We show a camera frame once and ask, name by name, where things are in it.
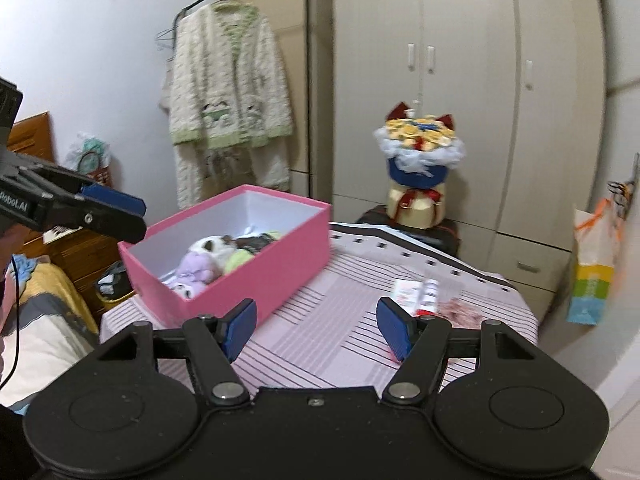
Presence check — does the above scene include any yellow trash bin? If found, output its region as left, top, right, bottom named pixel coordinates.
left=95, top=260, right=136, bottom=312

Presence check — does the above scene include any pink cardboard box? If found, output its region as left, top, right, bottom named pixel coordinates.
left=118, top=184, right=332, bottom=339

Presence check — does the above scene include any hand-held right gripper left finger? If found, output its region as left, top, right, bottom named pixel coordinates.
left=95, top=299, right=258, bottom=407

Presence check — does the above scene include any thin black cable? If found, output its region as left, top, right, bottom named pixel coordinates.
left=0, top=260, right=22, bottom=392

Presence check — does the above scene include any striped pink tablecloth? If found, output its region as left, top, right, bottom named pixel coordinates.
left=99, top=221, right=541, bottom=397

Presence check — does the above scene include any flower bouquet with blue wrap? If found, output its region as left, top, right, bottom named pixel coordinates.
left=374, top=101, right=466, bottom=231

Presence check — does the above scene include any white plush toy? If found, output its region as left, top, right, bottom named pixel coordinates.
left=189, top=235, right=236, bottom=261

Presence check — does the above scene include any white plastic bag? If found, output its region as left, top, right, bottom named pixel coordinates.
left=67, top=131, right=112, bottom=186

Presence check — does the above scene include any green plush toy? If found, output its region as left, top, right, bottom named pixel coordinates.
left=222, top=230, right=284, bottom=276

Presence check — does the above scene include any colourful paper bag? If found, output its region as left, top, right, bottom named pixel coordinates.
left=566, top=180, right=628, bottom=327

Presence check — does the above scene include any cream green knit cardigan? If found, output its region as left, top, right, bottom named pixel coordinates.
left=159, top=1, right=295, bottom=211

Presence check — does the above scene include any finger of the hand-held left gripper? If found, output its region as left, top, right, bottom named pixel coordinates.
left=42, top=196, right=147, bottom=245
left=22, top=166, right=147, bottom=216

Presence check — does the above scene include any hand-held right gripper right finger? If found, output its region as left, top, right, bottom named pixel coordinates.
left=376, top=296, right=546, bottom=406

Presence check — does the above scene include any dark grey plush toy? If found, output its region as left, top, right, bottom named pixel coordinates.
left=232, top=234, right=277, bottom=256

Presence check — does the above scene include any black metal clothes rack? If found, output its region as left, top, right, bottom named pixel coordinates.
left=172, top=0, right=321, bottom=202

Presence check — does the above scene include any yellow grey blanket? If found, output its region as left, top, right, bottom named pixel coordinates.
left=0, top=254, right=101, bottom=407

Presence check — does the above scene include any purple plush toy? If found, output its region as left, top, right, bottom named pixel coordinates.
left=167, top=251, right=224, bottom=301

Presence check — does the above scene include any brown floral cloth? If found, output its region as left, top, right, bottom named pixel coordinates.
left=434, top=297, right=484, bottom=332

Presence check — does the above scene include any beige wardrobe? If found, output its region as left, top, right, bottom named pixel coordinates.
left=220, top=0, right=609, bottom=307

